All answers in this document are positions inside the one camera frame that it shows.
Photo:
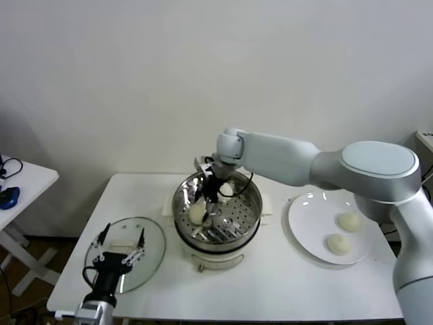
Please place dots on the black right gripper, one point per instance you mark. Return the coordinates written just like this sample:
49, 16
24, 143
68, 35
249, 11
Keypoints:
211, 189

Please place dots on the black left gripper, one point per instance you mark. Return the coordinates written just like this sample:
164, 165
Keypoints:
110, 264

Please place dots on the white steamed baozi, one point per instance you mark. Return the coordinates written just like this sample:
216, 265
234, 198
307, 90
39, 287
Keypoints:
196, 215
338, 244
227, 190
349, 222

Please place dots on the round glass pot lid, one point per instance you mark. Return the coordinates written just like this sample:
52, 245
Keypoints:
149, 243

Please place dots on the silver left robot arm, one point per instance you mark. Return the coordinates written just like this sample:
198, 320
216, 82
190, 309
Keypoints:
98, 309

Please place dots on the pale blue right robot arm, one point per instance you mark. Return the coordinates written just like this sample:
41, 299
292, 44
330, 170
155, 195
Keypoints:
338, 162

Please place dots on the stainless steel steamer basket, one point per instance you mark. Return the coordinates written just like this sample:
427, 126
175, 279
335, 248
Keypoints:
243, 210

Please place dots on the white electric cooking pot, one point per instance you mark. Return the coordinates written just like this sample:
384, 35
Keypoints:
216, 260

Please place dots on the white round plate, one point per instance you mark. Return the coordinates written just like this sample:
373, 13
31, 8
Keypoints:
304, 237

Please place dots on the white folding side table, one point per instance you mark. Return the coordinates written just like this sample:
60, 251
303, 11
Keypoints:
30, 183

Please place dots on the blue handheld device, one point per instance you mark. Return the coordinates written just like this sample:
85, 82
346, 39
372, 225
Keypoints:
8, 199

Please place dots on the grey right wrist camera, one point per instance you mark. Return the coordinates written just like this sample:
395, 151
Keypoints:
203, 164

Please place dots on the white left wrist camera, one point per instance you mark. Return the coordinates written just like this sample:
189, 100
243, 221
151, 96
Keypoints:
67, 313

